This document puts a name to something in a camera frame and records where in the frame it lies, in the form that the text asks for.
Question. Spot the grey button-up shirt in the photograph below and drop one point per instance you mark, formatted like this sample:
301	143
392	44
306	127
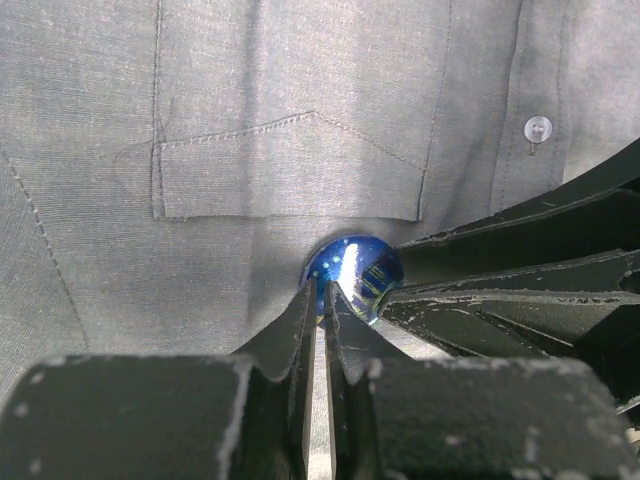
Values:
169	167

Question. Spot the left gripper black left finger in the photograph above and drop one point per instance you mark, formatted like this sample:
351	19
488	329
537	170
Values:
241	416

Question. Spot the blue round brooch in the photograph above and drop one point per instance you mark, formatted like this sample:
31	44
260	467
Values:
364	266

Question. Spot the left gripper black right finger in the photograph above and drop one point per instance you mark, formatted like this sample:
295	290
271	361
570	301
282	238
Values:
395	417

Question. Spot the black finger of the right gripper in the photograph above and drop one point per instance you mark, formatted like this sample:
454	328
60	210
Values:
587	309
589	245

